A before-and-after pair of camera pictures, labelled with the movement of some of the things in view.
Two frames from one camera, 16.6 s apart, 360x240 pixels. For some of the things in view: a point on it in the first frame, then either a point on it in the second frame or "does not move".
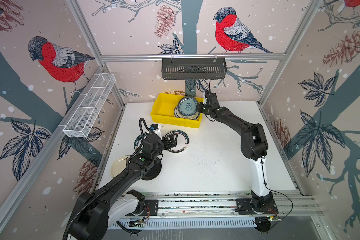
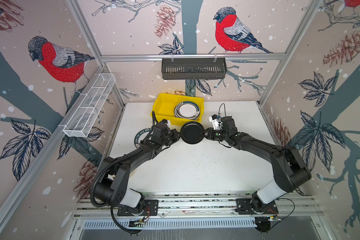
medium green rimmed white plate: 182,142 -> 188,110
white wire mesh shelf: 88,104 does not move
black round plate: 153,172 -> 190,132
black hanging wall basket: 194,70 does not move
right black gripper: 200,106 -> 210,133
